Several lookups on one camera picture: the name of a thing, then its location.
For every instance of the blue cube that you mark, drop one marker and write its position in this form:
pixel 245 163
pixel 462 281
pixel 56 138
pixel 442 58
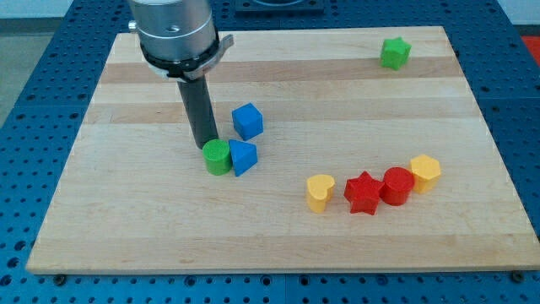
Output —
pixel 247 121

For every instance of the wooden board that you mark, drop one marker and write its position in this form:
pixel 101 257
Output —
pixel 135 198

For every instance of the yellow heart block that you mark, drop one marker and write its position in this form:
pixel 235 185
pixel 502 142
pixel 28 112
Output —
pixel 319 191

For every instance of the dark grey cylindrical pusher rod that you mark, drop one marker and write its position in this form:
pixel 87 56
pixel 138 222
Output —
pixel 196 100

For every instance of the yellow hexagon block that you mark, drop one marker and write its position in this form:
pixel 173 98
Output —
pixel 426 172

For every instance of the red cylinder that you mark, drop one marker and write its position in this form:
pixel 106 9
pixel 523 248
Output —
pixel 398 184

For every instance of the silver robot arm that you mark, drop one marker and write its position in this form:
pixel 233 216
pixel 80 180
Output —
pixel 179 40

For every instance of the red star block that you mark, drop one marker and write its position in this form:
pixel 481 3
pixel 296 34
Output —
pixel 363 193

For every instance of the green star block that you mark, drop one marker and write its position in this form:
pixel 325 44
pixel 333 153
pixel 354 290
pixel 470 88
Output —
pixel 395 53

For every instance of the green cylinder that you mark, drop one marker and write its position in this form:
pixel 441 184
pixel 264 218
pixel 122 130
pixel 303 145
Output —
pixel 217 157

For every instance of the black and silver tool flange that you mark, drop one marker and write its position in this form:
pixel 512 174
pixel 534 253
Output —
pixel 191 69

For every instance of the blue triangular prism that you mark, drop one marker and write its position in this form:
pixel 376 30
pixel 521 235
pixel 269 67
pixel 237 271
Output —
pixel 243 154

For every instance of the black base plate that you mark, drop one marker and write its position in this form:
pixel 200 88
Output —
pixel 279 6

